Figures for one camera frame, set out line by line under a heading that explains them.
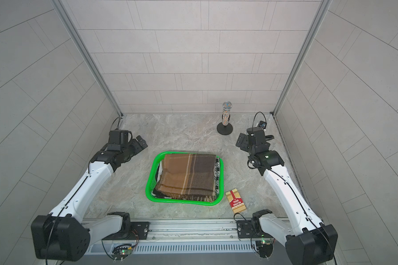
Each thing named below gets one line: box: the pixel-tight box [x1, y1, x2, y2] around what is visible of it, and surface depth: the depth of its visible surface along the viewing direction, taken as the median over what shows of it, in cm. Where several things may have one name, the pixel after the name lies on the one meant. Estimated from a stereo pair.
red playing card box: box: [225, 188, 247, 214], surface depth 80 cm
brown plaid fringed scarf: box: [155, 152, 217, 203], surface depth 78 cm
